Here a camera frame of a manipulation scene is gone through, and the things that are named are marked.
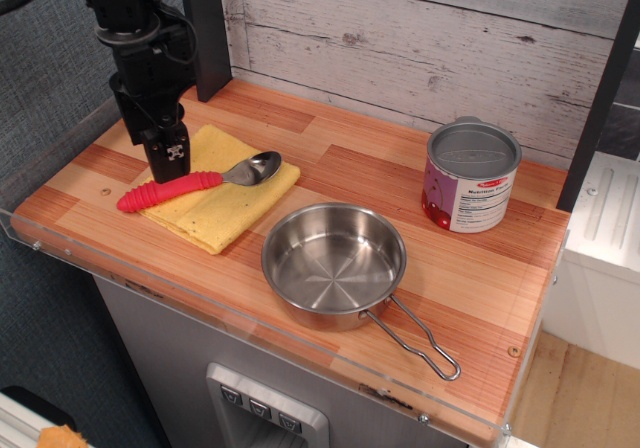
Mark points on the dark right frame post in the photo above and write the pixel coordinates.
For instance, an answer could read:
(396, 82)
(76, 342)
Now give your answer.
(614, 70)

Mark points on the silver ice dispenser panel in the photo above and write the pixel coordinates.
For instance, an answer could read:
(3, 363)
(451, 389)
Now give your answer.
(251, 414)

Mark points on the small steel saucepan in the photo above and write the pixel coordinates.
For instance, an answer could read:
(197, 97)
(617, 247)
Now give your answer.
(337, 267)

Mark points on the red handled metal spoon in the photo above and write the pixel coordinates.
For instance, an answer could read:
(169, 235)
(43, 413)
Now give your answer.
(249, 172)

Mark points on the orange object at corner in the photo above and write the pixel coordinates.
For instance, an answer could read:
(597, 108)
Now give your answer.
(60, 437)

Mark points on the yellow folded cloth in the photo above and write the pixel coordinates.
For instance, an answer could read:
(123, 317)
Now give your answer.
(212, 219)

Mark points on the dark grey upright post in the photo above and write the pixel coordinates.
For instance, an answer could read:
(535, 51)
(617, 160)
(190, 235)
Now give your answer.
(212, 65)

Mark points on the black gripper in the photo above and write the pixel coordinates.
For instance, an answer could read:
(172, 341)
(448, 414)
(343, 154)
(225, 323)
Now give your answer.
(154, 68)

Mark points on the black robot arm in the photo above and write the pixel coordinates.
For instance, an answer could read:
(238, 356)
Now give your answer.
(128, 16)

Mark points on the clear acrylic guard rail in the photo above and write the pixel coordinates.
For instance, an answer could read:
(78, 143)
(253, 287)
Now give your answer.
(480, 294)

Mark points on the toy cherry can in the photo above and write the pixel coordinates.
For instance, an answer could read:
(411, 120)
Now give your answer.
(469, 174)

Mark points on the white toy sink unit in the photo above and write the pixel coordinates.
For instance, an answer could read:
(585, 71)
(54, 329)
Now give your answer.
(593, 301)

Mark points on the grey toy fridge cabinet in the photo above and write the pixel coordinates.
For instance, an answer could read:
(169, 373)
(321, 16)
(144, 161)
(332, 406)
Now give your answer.
(171, 351)

